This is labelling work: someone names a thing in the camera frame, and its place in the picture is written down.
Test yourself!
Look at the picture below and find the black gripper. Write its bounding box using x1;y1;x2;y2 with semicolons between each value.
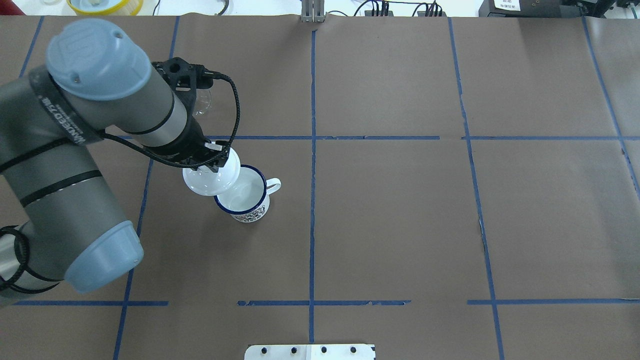
167;117;232;168

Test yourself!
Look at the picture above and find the white enamel mug lid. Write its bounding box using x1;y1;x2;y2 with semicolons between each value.
182;148;242;197

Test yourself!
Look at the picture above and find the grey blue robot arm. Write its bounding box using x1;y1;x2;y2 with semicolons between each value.
1;18;241;307

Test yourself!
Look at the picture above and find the white enamel mug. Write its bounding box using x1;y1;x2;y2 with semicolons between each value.
214;164;282;223

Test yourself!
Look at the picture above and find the yellow rimmed bowl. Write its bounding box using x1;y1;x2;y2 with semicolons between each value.
66;0;144;16

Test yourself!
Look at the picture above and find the black device box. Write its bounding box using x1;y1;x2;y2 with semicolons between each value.
478;0;617;19

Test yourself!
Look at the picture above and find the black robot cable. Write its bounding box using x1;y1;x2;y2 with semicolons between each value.
0;72;242;296

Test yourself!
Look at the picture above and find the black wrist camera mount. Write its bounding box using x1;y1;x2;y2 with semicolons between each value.
151;57;214;113

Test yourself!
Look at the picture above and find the aluminium frame post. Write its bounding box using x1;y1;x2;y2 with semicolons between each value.
300;0;326;24

